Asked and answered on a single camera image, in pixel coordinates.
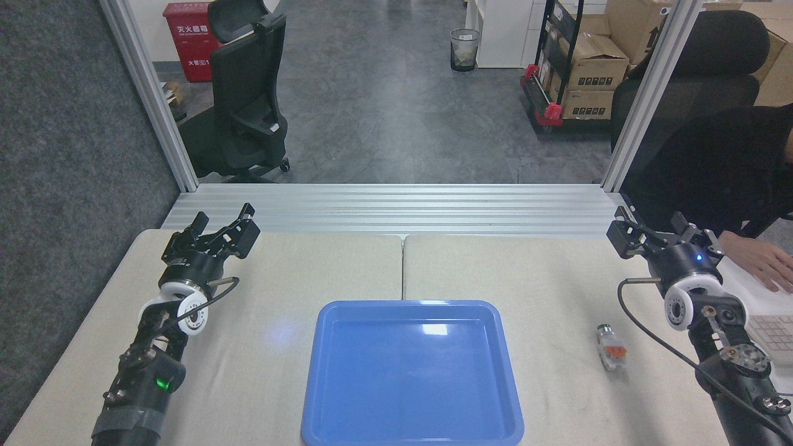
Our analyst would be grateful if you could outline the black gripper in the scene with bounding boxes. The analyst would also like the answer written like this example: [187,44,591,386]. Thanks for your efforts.
[605,206,724,292]
[161,203,261,292]

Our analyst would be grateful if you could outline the white switch part orange tabs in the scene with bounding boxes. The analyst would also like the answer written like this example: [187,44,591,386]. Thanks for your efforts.
[595,323,628,370]

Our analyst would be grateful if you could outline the blue plastic tray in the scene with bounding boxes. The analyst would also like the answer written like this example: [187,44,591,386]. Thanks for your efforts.
[301,300,525,446]

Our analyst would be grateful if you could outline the person's hand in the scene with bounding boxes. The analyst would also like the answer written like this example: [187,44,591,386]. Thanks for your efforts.
[718,230,793,293]

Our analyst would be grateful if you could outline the person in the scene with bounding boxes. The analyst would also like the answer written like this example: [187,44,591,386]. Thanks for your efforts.
[621,104,793,240]

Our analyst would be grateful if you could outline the black office chair with armrests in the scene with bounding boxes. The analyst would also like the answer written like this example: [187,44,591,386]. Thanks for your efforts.
[178,0,291,184]

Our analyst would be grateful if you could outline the flat cardboard box black print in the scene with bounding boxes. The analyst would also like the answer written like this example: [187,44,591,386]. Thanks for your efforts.
[559,89,615,120]

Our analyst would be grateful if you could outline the white keyboard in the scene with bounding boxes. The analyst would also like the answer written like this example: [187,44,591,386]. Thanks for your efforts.
[747,314,793,367]

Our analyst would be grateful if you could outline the black high-back office chair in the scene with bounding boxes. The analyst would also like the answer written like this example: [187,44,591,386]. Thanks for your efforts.
[610,9,771,153]

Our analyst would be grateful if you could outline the black cart with red corners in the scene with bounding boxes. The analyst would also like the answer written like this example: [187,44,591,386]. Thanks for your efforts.
[519,0,620,134]

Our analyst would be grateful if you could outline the cardboard box with black print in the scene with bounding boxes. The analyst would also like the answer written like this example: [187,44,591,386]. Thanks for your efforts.
[558,32,631,92]

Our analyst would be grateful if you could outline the red fire extinguisher box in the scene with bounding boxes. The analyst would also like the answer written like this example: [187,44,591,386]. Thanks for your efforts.
[162,1,222,84]

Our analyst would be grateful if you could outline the large plain cardboard box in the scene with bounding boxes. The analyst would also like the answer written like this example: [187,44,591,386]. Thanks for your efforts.
[604,0,677,66]

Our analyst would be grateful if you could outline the stacked cardboard boxes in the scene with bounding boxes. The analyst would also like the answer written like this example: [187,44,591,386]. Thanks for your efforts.
[740,0,793,108]

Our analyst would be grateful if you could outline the white cabinet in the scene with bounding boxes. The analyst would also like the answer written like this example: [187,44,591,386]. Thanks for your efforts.
[464,0,541,69]

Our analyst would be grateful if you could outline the mesh waste bin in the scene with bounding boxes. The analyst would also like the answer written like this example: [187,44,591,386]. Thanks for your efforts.
[449,28,482,73]

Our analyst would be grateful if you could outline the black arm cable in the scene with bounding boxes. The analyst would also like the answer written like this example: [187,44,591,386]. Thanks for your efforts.
[149,276,241,348]
[617,278,793,442]

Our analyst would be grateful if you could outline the silver aluminium post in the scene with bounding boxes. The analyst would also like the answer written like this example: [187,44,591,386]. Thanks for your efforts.
[99,0,200,193]
[600,0,705,193]

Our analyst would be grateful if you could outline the silver aluminium rail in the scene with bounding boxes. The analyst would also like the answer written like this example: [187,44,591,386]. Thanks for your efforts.
[161,183,646,240]

